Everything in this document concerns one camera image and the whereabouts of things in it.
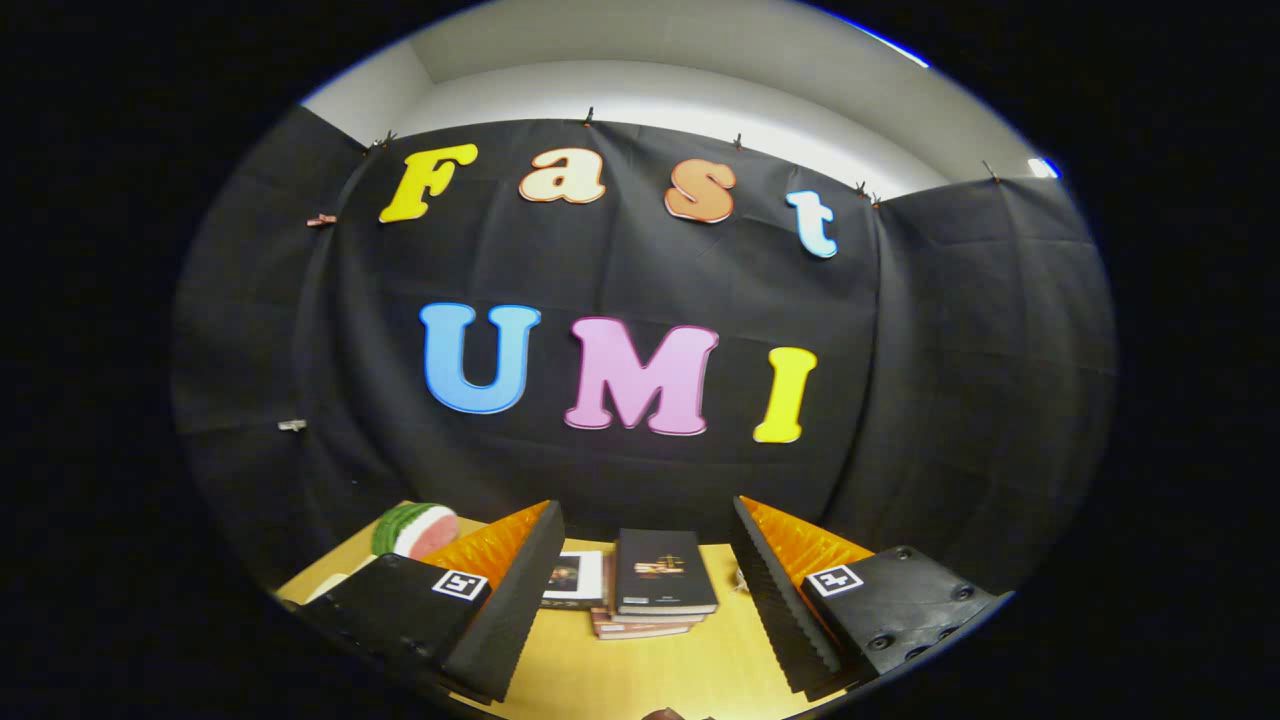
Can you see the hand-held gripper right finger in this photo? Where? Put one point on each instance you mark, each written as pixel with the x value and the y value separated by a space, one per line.
pixel 785 610

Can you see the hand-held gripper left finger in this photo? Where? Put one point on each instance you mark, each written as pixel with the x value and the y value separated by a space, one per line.
pixel 510 610

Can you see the beige fabric storage box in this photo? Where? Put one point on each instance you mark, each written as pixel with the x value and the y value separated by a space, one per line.
pixel 338 583

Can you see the white portrait cover book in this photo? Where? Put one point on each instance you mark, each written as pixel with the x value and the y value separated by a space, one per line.
pixel 575 578

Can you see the watermelon slice toy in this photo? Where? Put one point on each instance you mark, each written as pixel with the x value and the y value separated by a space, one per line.
pixel 415 528

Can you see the black hardcover book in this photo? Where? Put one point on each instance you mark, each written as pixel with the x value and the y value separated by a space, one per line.
pixel 665 570

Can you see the reddish brown book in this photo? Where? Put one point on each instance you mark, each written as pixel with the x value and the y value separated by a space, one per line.
pixel 640 632

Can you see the dark brown book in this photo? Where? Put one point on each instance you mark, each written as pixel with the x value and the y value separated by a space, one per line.
pixel 650 619

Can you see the black backdrop cloth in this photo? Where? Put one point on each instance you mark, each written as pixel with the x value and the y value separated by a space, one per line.
pixel 600 270

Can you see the red cloth clip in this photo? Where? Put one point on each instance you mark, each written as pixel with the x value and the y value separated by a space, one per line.
pixel 321 220

